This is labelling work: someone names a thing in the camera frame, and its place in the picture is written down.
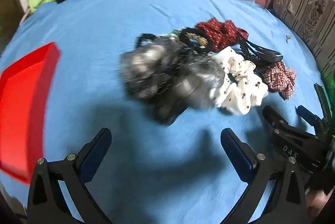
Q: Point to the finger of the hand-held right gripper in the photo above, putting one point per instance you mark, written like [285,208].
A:
[273,115]
[308,115]

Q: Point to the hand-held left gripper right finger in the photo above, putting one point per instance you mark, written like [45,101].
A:
[236,150]

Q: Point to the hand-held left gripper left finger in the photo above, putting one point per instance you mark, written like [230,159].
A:
[95,153]

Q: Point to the red plaid scrunchie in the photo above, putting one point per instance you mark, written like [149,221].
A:
[280,77]

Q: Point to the white dotted scrunchie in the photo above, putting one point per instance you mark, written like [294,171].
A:
[243,85]

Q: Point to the black claw hair clip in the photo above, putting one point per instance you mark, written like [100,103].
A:
[259,53]

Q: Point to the grey fuzzy scrunchie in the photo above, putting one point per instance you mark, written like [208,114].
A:
[199,80]
[146,69]

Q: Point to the red plastic tray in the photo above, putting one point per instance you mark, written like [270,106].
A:
[21,108]

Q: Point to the dark red dotted scrunchie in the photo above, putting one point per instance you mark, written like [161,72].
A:
[219,32]

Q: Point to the person's right hand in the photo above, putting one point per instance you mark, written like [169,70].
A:
[315,199]

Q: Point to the striped floral pillow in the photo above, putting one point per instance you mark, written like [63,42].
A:
[306,9]

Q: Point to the blue bed sheet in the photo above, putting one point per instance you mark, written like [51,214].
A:
[104,30]

